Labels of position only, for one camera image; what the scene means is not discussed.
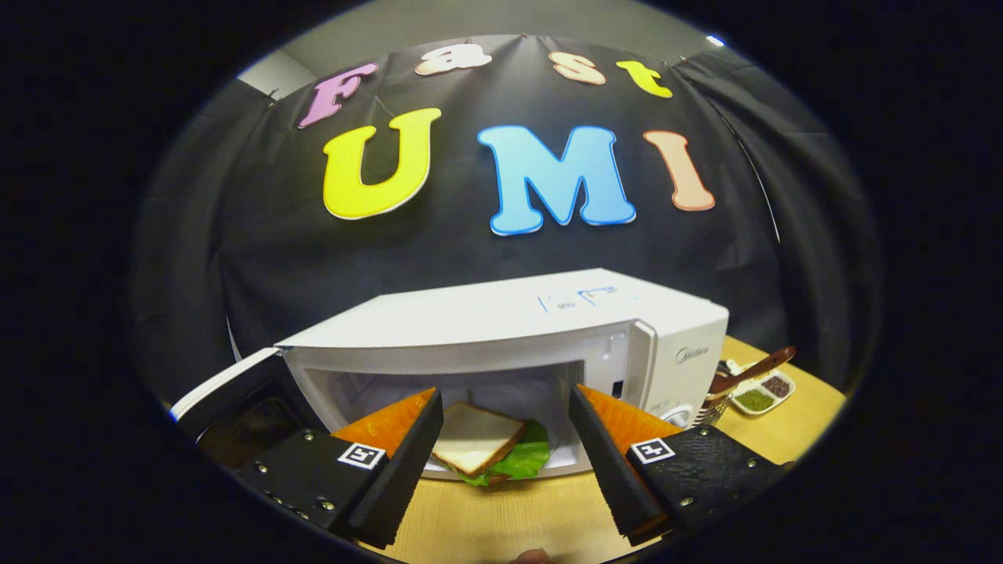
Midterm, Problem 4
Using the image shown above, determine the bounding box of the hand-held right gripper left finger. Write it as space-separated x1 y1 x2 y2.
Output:
233 388 444 549

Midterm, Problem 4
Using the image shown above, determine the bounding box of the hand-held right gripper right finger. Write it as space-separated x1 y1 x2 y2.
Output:
568 384 792 547

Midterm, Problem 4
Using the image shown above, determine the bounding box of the lettuce sandwich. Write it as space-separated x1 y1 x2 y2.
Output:
429 402 552 486

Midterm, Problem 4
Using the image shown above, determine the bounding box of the white microwave oven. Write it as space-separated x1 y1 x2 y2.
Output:
170 268 730 480

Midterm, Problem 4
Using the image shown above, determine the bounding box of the white divided grain dish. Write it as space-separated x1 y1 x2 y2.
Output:
725 359 798 416

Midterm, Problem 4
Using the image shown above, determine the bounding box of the brown wooden spoon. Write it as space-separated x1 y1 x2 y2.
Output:
709 346 798 395

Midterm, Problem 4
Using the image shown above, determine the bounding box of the black backdrop cloth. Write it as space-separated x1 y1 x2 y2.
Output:
129 35 882 408

